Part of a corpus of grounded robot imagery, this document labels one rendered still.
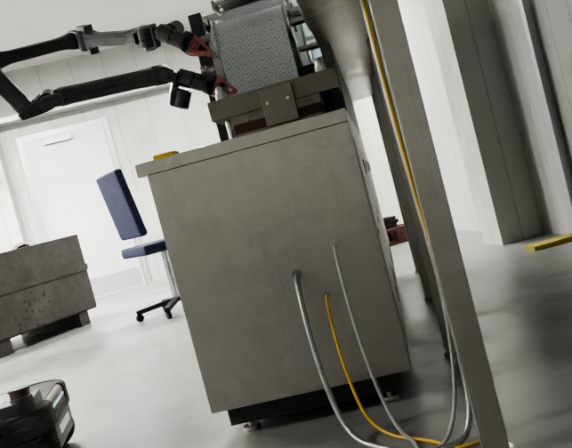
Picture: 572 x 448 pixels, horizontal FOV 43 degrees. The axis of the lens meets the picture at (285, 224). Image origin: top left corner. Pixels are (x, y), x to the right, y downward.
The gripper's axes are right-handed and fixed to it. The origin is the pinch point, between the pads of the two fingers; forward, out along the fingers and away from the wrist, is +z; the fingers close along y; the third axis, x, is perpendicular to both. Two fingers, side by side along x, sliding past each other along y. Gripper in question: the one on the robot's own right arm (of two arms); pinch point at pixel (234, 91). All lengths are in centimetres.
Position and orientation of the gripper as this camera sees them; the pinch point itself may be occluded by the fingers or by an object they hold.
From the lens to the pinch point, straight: 246.6
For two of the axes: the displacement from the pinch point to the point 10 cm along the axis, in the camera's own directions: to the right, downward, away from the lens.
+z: 9.6, 2.6, -1.0
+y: -1.2, 0.8, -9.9
